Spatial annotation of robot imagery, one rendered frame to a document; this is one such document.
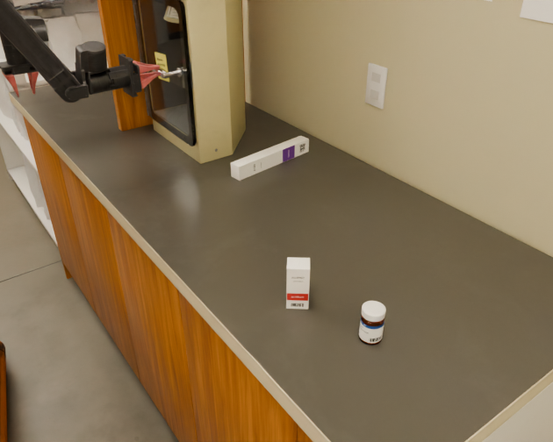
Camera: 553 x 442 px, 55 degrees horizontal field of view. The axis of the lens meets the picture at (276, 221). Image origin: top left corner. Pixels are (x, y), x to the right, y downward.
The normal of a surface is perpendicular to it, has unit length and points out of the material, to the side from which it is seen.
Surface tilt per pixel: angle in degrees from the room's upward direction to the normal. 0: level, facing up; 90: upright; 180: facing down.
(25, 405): 0
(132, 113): 90
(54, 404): 0
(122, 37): 90
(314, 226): 0
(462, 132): 90
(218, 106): 90
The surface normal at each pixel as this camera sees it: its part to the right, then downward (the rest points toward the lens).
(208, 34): 0.59, 0.43
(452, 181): -0.81, 0.32
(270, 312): 0.00, -0.84
